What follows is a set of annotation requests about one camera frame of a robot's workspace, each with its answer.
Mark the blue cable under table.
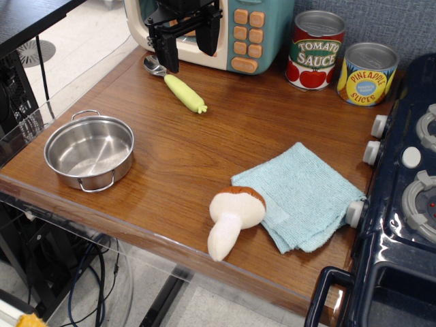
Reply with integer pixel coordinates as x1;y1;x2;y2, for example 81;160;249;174
67;238;106;327

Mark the light blue cloth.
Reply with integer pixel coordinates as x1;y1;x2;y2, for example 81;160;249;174
231;142;366;254

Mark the white stove knob middle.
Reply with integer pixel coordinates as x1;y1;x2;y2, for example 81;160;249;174
362;141;381;166

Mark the spoon with green handle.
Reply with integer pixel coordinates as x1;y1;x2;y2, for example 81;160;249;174
143;55;208;114

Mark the tomato sauce can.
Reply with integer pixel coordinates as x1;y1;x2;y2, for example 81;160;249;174
285;10;345;90

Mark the white stove knob bottom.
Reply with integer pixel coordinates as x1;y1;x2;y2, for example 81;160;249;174
345;201;364;229

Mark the dark blue toy stove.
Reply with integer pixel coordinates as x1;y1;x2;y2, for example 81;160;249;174
305;54;435;326

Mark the black computer tower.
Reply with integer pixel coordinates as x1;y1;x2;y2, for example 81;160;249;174
1;50;43;140

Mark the pineapple slices can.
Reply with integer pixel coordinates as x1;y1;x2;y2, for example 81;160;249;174
337;42;400;107

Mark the silver steel pot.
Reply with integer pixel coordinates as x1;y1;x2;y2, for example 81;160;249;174
44;110;135;193

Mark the round floor drain grate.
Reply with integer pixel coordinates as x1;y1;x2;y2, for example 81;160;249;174
17;40;56;68

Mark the black desk at left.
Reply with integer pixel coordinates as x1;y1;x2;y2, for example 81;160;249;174
1;0;84;58

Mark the teal toy microwave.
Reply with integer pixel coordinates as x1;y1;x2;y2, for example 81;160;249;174
124;1;294;75

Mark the plush mushroom toy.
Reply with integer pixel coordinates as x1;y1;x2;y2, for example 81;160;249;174
207;186;266;262

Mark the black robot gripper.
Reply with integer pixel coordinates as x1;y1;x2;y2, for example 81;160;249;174
144;1;223;73

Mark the white stove knob top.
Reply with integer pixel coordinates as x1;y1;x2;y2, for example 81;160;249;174
371;114;388;138

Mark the black cable under table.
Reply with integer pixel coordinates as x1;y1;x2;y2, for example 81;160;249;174
61;238;121;327

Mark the yellow sponge corner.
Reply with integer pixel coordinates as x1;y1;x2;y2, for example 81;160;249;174
15;313;47;327

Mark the white stove knob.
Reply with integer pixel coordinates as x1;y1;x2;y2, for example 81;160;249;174
362;141;381;166
345;201;364;229
371;114;388;138

